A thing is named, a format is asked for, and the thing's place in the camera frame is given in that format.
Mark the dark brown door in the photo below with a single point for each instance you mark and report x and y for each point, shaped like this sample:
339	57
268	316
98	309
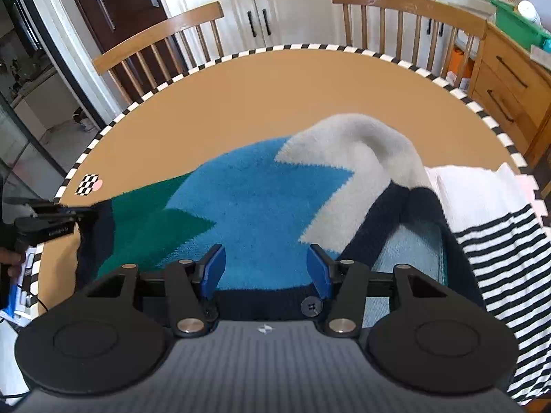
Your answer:
113	21

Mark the striped white folded shirt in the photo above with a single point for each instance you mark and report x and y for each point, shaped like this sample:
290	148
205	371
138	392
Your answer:
501	227

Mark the checkered marker tag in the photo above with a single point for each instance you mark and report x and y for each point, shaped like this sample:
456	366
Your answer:
90	183

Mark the left wooden chair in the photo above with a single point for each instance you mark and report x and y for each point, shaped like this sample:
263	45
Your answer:
150	38

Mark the green plastic basket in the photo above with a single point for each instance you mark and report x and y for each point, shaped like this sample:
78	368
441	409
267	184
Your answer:
526	33

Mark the right wooden chair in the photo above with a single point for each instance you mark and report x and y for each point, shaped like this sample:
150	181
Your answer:
425	33

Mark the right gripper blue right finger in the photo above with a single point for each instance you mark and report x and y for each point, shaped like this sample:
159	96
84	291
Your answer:
342	287

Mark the person left hand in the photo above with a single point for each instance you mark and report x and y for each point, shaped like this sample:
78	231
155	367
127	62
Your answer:
14	260

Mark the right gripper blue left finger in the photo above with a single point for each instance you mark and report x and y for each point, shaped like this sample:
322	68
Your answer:
190	288

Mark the blue green knit cardigan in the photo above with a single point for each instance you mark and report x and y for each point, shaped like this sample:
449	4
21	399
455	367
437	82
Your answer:
349	184

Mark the wooden drawer cabinet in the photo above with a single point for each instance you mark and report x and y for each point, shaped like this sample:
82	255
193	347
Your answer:
515	91

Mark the wooden chair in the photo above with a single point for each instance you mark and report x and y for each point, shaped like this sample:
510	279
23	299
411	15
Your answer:
150	38
425	33

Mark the white sideboard cabinet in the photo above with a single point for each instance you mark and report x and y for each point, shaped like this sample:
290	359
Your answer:
327	0

